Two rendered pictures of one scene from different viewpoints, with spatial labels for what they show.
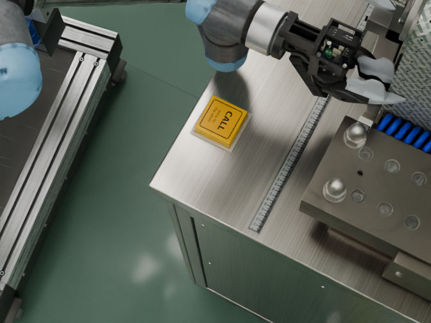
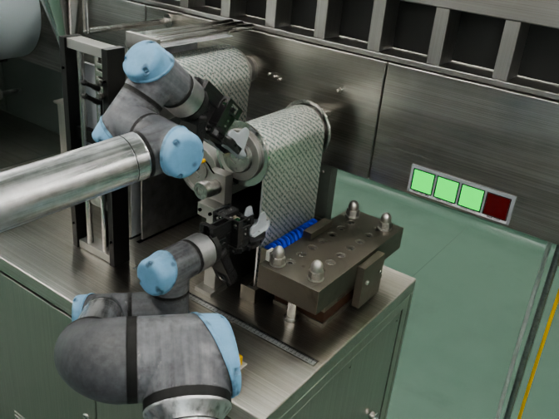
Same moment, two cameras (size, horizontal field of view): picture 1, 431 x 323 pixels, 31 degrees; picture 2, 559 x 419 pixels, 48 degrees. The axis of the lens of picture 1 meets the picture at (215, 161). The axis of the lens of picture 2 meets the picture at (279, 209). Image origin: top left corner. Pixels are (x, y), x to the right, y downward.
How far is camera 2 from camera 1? 1.15 m
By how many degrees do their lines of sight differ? 65
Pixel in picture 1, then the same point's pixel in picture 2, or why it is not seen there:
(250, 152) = (249, 353)
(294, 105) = not seen: hidden behind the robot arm
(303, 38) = (225, 222)
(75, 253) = not seen: outside the picture
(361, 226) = (341, 273)
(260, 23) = (200, 241)
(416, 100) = (272, 215)
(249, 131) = not seen: hidden behind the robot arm
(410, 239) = (352, 258)
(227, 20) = (187, 257)
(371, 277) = (357, 316)
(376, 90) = (263, 222)
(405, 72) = (265, 194)
